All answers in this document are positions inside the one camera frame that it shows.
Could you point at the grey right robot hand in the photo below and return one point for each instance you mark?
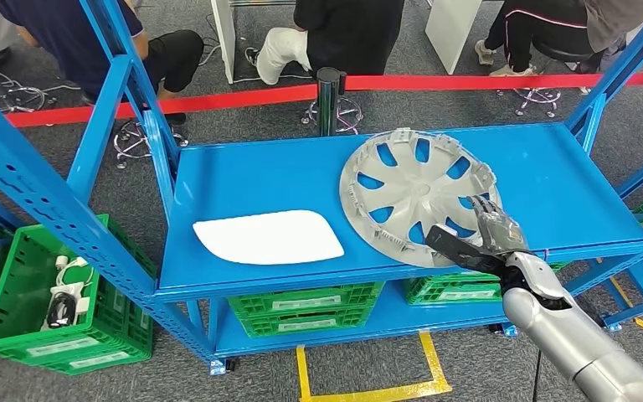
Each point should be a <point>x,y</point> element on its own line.
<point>499,230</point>

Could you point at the silver plastic hubcap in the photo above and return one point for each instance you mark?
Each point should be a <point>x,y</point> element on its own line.
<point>410,194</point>

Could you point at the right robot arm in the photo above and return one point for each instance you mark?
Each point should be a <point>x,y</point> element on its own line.
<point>565,333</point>

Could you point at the blue metal shelf rack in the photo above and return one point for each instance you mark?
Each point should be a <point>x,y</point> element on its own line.
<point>277,177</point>

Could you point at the white plastic panel part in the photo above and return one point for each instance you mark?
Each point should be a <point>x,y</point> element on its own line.
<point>269,238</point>

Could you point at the white desk panel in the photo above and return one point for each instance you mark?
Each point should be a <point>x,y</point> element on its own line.
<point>224,33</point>
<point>452,28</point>

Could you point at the white power adapter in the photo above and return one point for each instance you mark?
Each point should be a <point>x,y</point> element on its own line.
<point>72,289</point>

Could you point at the chrome black stanchion post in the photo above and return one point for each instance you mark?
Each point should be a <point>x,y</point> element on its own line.
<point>328,105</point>

